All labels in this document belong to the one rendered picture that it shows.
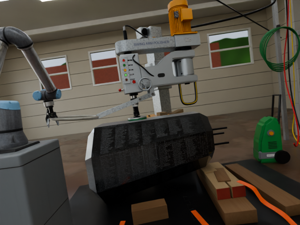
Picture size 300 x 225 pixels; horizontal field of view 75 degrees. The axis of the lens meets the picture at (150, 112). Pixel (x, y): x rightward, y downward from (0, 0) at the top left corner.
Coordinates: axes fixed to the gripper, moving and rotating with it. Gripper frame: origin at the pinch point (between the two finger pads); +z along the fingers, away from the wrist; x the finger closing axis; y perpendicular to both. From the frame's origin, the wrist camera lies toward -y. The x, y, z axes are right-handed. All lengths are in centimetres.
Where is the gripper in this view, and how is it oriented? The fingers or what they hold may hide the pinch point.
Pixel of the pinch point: (53, 125)
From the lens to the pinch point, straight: 221.1
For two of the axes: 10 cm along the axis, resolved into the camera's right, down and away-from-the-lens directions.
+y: 6.2, 0.1, -7.8
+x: 7.7, -2.0, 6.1
